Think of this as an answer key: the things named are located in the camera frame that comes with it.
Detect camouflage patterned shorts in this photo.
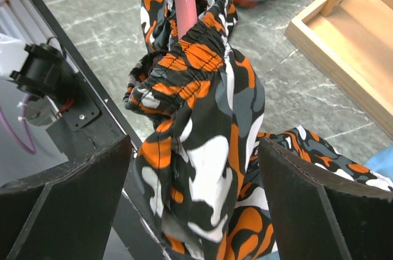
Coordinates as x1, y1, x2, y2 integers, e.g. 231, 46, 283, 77
123, 0, 393, 260

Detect grey-blue cloth in basket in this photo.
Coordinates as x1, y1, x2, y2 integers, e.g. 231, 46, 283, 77
364, 146, 393, 179

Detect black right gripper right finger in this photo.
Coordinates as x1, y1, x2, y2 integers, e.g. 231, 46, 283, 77
259, 138, 392, 259

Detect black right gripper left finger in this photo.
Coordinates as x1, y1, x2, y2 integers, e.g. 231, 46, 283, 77
1, 136, 132, 259

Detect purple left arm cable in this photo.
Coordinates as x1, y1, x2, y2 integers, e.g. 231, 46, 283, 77
0, 93, 37, 155

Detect aluminium extrusion rail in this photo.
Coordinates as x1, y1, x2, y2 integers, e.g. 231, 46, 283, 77
0, 0, 62, 58

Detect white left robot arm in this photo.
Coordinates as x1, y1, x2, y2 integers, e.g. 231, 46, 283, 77
1, 34, 78, 103

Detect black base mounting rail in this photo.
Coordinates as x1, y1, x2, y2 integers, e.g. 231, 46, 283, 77
32, 0, 171, 259

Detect wooden clothes rack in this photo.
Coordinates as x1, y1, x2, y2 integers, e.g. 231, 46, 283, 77
286, 0, 392, 136

